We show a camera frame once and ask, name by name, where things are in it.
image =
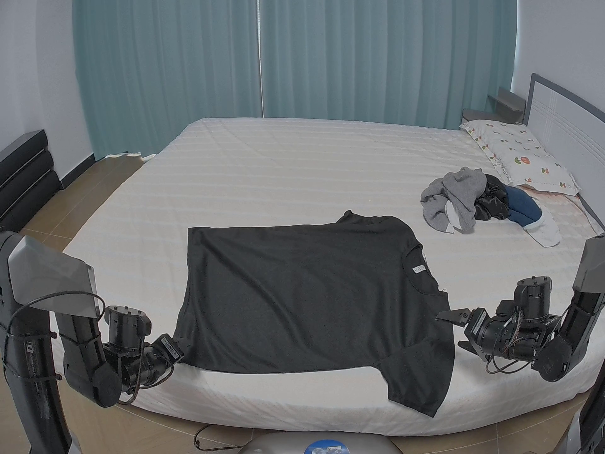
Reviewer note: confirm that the blue-green curtain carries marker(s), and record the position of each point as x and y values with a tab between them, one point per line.
378	45
165	55

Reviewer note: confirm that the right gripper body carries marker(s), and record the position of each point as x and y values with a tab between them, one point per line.
496	338

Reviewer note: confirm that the bed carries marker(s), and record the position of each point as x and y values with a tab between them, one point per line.
283	173

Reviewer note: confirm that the black chest of drawers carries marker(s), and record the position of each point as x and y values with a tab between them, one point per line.
23	178

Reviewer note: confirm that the grey bedside table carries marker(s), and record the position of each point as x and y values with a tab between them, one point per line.
501	107

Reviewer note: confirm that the white printed pillow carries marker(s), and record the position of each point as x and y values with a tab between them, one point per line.
520	154

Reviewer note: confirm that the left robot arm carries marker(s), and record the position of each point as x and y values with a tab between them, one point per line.
42	272

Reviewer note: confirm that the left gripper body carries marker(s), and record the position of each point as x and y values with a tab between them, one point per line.
163	357

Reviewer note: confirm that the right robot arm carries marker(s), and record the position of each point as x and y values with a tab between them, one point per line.
586	291

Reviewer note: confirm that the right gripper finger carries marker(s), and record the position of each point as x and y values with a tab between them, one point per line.
456	317
470	348

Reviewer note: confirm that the pile of clothes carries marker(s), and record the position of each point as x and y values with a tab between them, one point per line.
463	192

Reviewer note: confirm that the black T-shirt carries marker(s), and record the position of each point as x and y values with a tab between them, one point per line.
302	291

